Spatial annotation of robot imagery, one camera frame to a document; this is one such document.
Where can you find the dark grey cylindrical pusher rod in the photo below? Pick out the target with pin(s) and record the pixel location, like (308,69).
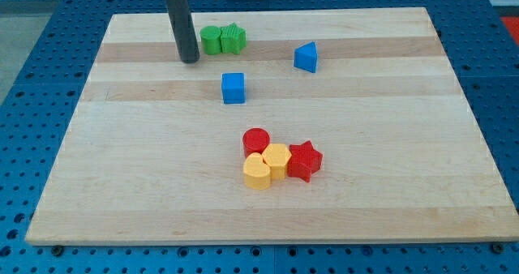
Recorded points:
(183,29)

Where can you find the blue cube block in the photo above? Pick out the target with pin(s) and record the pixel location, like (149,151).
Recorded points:
(233,88)

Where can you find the blue triangle block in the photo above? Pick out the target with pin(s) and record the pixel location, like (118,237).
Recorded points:
(306,57)

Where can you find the green cylinder block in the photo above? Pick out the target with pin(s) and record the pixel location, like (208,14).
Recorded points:
(211,40)

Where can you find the green star block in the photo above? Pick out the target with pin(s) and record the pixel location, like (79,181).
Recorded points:
(233,39)

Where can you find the light wooden board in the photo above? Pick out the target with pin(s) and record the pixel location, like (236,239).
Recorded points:
(153,156)

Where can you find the red cylinder block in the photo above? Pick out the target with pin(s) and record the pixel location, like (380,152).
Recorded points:
(255,140)

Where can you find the yellow hexagon block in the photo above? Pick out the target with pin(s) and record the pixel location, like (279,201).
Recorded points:
(277,156)

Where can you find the yellow heart block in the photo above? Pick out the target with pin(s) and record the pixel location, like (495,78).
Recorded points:
(256,174)

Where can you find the red star block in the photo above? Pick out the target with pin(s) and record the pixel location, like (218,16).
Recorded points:
(304,162)

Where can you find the black bolt front left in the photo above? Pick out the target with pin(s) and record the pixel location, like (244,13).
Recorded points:
(57,250)

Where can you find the black bolt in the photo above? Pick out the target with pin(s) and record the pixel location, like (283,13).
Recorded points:
(57,250)
(497,248)

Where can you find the red object at right edge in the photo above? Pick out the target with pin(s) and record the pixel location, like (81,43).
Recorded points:
(512,25)

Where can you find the black bolt front right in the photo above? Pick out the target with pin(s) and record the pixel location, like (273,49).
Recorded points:
(497,248)

